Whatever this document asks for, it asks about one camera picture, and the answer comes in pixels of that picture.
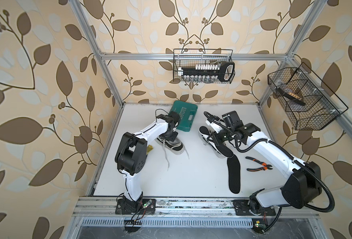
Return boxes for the black white sneaker with laces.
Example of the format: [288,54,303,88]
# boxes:
[155,136,190,169]

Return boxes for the black insole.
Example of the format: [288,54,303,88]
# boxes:
[227,155,241,194]
[212,136,234,158]

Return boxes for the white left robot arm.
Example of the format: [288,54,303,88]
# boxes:
[115,111,185,215]

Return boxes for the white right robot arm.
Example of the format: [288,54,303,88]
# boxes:
[201,122,335,215]

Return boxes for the black insole on table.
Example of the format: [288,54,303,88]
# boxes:
[227,155,241,194]

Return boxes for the green plastic tool case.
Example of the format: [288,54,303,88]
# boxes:
[171,101,198,132]

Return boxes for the orange black pliers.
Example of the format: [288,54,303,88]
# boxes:
[245,156,274,172]

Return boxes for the black socket bit holder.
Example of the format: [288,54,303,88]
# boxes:
[175,62,235,84]

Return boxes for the brush in right basket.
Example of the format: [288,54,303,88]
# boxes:
[277,87,306,106]

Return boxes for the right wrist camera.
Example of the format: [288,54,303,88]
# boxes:
[222,111,243,129]

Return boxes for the back wire basket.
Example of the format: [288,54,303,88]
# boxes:
[173,48,235,84]

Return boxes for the wire basket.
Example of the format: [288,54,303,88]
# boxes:
[268,62,349,130]
[173,48,235,84]

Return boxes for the black corrugated cable conduit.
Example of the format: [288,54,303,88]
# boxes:
[203,111,335,213]

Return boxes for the right wire basket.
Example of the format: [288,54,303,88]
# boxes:
[268,62,349,130]

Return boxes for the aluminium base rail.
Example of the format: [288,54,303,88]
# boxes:
[72,196,320,229]

